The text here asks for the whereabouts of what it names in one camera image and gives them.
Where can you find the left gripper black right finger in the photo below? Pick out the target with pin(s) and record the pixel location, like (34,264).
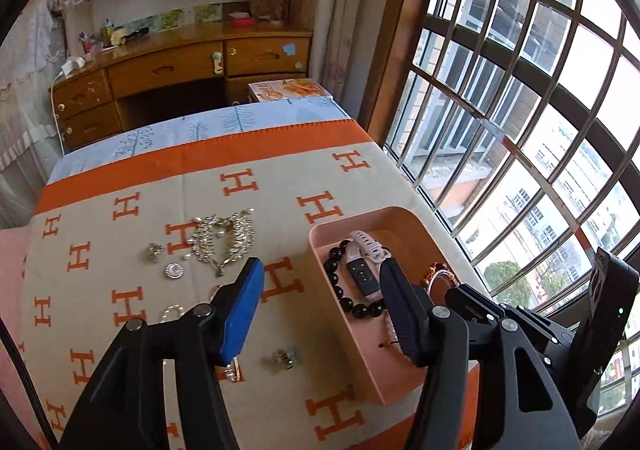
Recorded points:
(518,405)

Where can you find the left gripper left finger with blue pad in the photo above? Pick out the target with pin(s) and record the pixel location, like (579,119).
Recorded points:
(123,406)

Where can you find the gold crystal heart brooch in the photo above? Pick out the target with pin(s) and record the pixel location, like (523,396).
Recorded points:
(221,241)

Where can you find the amber orange bangle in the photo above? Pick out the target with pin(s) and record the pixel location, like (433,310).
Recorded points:
(439,276)

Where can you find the orange beige H-pattern blanket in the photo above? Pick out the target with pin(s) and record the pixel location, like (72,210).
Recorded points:
(152,235)

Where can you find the pink bed sheet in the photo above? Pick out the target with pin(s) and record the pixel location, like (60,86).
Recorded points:
(13,251)

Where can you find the pink smart watch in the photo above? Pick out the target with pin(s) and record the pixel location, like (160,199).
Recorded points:
(363,259)

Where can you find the pink plastic tray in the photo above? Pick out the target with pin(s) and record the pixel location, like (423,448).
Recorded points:
(382,373)

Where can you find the metal window grille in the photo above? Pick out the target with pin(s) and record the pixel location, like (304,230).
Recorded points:
(518,122)

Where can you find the light blue patterned bedsheet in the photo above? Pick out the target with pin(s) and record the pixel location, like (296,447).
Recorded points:
(211,124)

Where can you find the wooden desk with drawers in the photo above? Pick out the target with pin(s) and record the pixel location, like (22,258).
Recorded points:
(170,74)

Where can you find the orange food magazine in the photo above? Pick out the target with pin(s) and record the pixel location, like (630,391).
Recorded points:
(286,89)

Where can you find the white lace cloth cover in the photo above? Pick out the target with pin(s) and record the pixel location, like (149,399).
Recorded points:
(31,56)

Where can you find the red box on desk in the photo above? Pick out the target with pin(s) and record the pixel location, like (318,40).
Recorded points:
(241,20)

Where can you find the beige curtain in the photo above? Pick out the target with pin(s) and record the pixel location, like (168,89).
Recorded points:
(342,51)

